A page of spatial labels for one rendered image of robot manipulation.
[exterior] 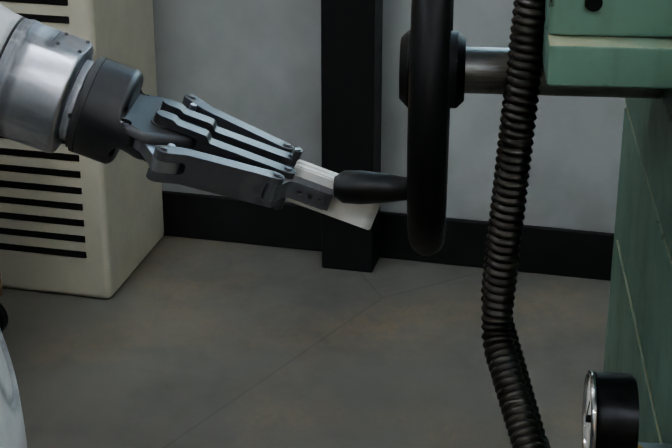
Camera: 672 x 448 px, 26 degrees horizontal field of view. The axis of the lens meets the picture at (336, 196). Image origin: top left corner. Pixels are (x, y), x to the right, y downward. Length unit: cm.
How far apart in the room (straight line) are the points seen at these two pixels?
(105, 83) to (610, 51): 36
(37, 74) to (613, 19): 41
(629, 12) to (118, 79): 37
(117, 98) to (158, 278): 160
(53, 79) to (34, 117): 3
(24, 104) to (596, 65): 40
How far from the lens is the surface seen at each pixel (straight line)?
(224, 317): 251
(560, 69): 101
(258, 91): 266
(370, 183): 106
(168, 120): 108
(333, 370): 234
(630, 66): 101
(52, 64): 107
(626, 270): 132
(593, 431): 94
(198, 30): 266
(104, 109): 107
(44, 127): 107
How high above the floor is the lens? 116
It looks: 23 degrees down
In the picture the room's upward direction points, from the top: straight up
